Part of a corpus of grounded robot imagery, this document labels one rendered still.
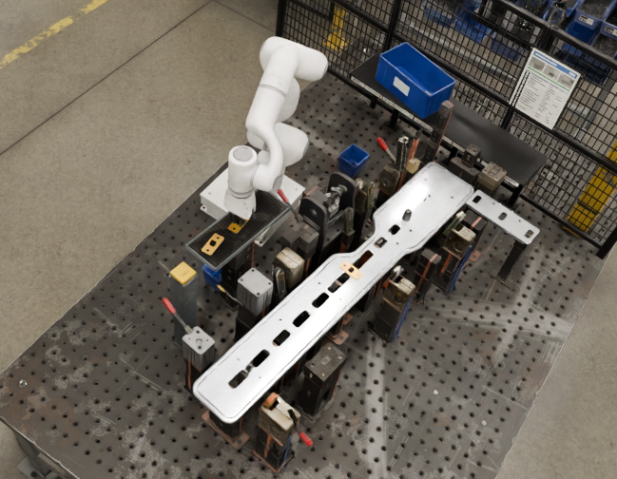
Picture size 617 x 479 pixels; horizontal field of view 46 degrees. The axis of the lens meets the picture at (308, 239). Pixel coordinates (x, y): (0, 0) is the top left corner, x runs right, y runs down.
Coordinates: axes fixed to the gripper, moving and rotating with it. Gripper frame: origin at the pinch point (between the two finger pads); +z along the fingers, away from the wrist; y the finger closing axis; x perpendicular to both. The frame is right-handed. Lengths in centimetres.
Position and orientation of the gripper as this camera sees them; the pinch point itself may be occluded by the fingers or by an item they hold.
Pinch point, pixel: (239, 219)
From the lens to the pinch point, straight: 247.3
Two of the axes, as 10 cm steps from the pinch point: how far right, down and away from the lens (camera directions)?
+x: 5.2, -6.5, 5.5
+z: -1.1, 5.9, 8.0
